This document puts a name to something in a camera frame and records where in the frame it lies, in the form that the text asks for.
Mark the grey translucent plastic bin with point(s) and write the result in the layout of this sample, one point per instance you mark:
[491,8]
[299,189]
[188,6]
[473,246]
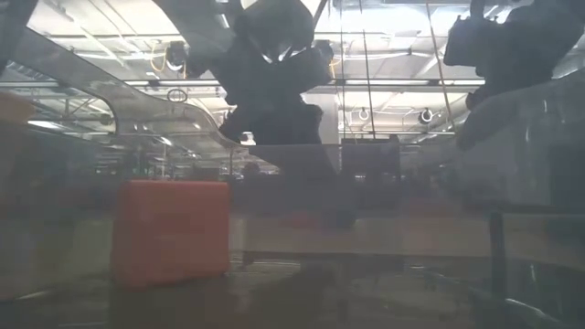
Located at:
[411,274]

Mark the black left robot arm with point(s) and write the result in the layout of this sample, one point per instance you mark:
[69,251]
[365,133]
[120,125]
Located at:
[274,23]

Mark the red square block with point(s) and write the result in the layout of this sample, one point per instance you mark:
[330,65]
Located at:
[171,233]

